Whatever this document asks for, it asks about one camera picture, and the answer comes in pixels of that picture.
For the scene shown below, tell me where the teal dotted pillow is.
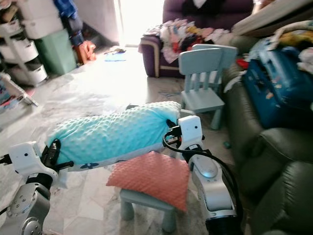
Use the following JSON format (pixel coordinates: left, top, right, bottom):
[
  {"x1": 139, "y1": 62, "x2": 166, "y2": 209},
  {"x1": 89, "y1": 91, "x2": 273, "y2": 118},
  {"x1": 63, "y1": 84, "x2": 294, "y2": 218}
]
[{"x1": 46, "y1": 101, "x2": 182, "y2": 171}]

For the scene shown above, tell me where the coral pink dotted pillow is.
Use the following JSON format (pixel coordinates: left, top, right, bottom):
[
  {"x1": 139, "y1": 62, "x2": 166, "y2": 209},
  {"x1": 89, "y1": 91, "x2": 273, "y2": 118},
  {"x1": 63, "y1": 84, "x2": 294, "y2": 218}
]
[{"x1": 106, "y1": 151, "x2": 192, "y2": 212}]

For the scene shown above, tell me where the small green leather sofa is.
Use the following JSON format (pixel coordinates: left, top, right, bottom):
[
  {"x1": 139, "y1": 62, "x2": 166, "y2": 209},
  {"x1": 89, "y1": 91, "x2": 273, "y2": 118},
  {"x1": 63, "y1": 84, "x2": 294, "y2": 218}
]
[{"x1": 222, "y1": 63, "x2": 313, "y2": 196}]

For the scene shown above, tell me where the purple sofa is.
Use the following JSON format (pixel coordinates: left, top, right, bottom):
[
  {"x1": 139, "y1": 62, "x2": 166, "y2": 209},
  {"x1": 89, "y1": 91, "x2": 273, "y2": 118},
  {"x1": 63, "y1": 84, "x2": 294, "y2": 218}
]
[{"x1": 139, "y1": 0, "x2": 256, "y2": 78}]

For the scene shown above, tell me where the colourful baby bouncer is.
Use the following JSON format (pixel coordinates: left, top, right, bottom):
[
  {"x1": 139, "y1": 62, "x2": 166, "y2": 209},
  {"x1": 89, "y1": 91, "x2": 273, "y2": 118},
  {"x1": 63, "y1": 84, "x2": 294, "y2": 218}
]
[{"x1": 0, "y1": 72, "x2": 39, "y2": 116}]

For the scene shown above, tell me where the light blue plastic child chair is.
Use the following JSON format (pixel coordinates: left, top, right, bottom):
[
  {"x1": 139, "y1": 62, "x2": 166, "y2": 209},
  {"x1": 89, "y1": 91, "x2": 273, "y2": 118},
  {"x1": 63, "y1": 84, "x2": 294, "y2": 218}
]
[
  {"x1": 119, "y1": 103, "x2": 197, "y2": 234},
  {"x1": 178, "y1": 44, "x2": 238, "y2": 131}
]

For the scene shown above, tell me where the large colourful clothes pile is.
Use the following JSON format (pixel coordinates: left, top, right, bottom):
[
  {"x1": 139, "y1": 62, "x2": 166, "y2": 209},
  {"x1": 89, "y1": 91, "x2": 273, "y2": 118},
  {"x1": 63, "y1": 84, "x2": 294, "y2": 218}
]
[{"x1": 144, "y1": 18, "x2": 231, "y2": 64}]

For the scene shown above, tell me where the small blue floor item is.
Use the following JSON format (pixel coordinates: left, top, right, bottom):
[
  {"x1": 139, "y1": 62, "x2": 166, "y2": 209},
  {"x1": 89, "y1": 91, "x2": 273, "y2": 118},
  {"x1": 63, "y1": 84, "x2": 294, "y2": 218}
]
[{"x1": 103, "y1": 47, "x2": 127, "y2": 62}]

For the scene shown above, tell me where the green plastic bin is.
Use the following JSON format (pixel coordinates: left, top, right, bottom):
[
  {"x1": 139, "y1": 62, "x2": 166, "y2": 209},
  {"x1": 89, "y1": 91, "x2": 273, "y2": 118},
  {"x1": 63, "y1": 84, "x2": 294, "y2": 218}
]
[{"x1": 35, "y1": 29, "x2": 77, "y2": 76}]

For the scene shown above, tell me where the blue hard case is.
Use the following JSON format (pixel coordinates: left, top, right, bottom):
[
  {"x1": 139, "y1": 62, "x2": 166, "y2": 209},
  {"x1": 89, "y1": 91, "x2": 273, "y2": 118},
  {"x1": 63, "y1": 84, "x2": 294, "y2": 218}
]
[{"x1": 242, "y1": 38, "x2": 313, "y2": 129}]

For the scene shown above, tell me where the white drawer shelf unit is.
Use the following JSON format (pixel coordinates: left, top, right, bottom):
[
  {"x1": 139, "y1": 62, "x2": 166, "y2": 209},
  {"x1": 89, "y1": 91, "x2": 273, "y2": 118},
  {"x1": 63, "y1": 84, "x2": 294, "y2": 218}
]
[{"x1": 0, "y1": 0, "x2": 67, "y2": 87}]

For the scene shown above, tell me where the blue jacket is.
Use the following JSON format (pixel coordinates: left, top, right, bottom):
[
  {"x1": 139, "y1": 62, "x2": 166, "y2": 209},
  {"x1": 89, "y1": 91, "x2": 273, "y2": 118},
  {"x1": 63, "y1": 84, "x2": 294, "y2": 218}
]
[{"x1": 53, "y1": 0, "x2": 87, "y2": 47}]

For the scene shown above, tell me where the beige flat cushion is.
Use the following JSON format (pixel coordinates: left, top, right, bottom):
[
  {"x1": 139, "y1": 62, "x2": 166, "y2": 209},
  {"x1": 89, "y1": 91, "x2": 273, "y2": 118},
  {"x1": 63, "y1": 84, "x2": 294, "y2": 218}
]
[{"x1": 231, "y1": 0, "x2": 313, "y2": 36}]

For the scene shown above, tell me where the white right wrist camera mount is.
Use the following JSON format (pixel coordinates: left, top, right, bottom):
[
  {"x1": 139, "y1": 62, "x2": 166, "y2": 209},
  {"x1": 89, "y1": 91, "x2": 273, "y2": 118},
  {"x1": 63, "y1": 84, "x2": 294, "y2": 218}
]
[{"x1": 178, "y1": 115, "x2": 204, "y2": 150}]

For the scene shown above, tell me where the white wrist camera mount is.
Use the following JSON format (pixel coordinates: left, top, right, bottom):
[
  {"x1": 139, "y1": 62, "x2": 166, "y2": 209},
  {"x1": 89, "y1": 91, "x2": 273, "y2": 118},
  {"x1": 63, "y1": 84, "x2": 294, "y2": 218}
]
[
  {"x1": 178, "y1": 115, "x2": 204, "y2": 150},
  {"x1": 10, "y1": 141, "x2": 55, "y2": 182}
]

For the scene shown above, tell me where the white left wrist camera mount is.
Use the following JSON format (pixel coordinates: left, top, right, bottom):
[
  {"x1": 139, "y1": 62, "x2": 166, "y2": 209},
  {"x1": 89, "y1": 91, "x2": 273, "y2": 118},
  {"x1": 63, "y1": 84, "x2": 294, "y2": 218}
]
[{"x1": 10, "y1": 141, "x2": 55, "y2": 182}]

